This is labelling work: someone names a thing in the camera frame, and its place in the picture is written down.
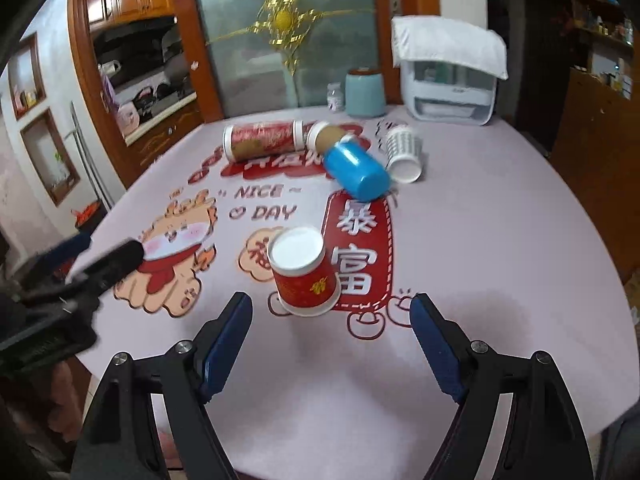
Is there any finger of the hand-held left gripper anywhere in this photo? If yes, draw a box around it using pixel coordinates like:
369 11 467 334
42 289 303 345
35 238 147 312
10 232 94 287

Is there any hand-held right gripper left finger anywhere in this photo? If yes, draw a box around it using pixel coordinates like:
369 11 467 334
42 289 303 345
70 291 254 480

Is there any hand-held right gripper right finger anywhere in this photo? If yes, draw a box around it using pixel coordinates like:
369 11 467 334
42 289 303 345
409 292 596 480

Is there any red paper cup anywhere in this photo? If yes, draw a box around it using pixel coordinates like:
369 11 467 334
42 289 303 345
266 226 342 317

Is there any blue plastic cup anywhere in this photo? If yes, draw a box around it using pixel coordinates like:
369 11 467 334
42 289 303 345
323 140 391 200

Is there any white patterned paper cup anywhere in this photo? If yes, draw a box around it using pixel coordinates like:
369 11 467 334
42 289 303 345
383 125 424 184

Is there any brown paper cup lying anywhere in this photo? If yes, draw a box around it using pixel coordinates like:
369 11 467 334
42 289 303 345
306 122 357 153

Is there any silver refrigerator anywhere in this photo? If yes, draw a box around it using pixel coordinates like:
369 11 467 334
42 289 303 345
69 101 128 213

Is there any printed pink tablecloth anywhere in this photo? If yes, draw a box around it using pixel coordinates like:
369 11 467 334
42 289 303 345
65 104 637 463

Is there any pink kitchen appliance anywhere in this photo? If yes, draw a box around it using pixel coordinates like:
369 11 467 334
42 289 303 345
114 102 141 137

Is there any red cylindrical canister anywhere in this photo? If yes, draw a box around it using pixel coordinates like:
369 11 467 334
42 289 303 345
222 120 306 163

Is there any wooden side cabinet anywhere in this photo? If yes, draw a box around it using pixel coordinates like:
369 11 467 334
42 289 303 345
549 66 640 286

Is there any white countertop appliance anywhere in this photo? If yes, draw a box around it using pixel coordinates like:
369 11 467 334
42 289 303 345
400 57 497 127

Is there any light blue jar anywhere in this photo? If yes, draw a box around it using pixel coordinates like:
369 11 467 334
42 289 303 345
344 67 387 118

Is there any gold door ornament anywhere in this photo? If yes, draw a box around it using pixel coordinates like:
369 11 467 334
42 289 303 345
207 0 376 78

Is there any frosted glass door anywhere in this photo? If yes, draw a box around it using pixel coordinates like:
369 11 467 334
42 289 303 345
191 0 380 122

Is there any white folded towel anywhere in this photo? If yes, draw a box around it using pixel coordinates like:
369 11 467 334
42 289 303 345
390 15 509 81

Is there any wooden shelf with bottles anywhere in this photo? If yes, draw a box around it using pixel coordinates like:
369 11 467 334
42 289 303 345
570 0 640 103

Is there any wooden framed wall niche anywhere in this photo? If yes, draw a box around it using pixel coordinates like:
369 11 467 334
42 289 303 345
7 32 47 121
20 108 82 208

